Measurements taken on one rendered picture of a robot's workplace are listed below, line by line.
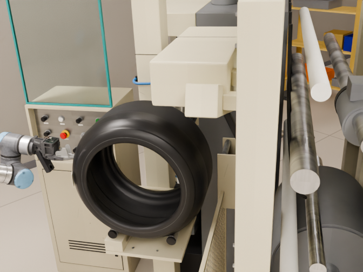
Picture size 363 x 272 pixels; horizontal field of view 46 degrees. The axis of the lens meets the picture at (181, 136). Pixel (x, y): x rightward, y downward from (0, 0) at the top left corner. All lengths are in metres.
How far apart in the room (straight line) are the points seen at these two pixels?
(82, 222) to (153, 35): 1.46
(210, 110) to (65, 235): 2.04
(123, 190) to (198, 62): 1.05
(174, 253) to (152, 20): 1.07
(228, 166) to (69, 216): 1.31
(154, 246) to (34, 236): 1.81
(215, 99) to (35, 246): 2.65
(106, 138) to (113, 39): 3.28
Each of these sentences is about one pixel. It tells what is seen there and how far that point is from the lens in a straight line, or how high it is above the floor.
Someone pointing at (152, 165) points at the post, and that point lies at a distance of 2.24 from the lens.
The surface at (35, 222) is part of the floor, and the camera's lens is 3.94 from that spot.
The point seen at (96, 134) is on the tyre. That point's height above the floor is 1.42.
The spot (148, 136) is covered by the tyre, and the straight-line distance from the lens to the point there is 1.70.
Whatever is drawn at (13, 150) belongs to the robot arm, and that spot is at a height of 1.28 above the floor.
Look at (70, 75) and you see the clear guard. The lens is 2.56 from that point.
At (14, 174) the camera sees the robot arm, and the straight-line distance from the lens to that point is 2.02.
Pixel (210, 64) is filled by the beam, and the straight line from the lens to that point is 1.32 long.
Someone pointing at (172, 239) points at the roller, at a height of 0.91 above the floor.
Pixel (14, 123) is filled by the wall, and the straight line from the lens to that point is 4.65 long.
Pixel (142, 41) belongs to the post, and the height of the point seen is 1.72.
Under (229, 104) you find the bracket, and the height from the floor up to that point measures 1.66.
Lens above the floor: 2.11
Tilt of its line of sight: 24 degrees down
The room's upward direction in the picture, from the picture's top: 3 degrees counter-clockwise
